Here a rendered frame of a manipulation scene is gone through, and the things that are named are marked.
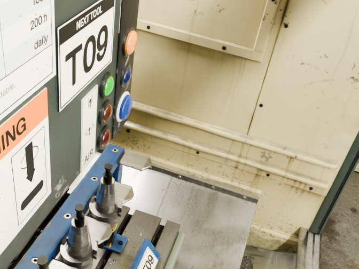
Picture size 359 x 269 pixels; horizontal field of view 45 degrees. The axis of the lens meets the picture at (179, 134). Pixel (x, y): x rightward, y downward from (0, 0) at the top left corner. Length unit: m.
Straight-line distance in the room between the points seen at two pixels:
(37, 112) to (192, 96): 1.01
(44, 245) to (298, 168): 0.84
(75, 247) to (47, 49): 0.50
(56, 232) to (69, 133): 0.45
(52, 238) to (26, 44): 0.56
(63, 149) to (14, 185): 0.07
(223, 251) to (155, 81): 0.57
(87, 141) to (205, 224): 1.04
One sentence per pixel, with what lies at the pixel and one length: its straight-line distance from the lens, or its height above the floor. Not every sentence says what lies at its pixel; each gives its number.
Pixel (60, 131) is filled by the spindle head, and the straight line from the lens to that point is 0.36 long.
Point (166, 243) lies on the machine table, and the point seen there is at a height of 0.90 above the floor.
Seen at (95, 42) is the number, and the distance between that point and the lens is 0.38.
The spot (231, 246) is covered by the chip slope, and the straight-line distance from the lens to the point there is 1.42.
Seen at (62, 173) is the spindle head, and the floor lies 1.58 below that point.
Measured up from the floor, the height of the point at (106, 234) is 1.22.
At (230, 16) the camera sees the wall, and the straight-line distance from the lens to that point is 1.17.
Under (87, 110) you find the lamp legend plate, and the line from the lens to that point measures 0.40.
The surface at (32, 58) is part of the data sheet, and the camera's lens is 0.29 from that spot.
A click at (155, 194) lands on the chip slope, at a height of 0.82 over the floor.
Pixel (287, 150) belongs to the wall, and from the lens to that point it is 1.33.
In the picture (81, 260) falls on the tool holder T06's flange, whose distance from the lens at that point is 0.78.
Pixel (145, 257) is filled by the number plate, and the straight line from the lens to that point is 1.13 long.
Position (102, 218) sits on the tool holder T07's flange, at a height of 1.22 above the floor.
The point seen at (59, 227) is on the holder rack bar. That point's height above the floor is 1.23.
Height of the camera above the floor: 1.85
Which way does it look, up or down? 36 degrees down
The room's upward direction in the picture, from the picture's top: 11 degrees clockwise
